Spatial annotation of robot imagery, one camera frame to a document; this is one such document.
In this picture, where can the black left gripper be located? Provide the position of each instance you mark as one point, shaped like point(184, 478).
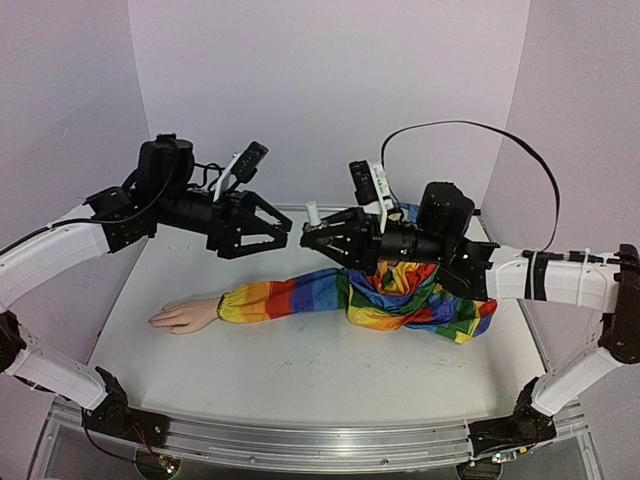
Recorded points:
point(226, 222)

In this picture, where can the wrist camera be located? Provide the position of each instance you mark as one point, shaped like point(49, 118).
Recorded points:
point(372, 191)
point(240, 170)

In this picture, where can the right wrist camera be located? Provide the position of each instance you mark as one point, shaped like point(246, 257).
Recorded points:
point(372, 191)

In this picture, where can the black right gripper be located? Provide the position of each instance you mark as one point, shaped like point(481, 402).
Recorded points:
point(368, 240)

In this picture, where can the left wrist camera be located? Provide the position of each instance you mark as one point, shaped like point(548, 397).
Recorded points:
point(240, 170)

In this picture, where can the rainbow striped sleeve cloth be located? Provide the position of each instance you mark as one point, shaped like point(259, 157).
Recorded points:
point(405, 294)

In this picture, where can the aluminium front rail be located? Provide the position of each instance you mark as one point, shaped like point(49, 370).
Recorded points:
point(350, 449)

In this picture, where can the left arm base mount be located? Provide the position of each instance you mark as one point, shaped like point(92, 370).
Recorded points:
point(114, 417)

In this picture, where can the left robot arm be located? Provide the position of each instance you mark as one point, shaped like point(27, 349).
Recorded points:
point(101, 225)

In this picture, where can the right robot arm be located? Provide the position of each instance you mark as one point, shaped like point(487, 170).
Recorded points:
point(605, 285)

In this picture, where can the clear glitter nail polish bottle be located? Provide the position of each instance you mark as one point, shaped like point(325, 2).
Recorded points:
point(314, 221)

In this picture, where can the mannequin hand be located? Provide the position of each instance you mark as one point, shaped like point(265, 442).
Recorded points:
point(188, 317)

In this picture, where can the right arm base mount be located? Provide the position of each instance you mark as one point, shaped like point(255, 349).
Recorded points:
point(525, 427)

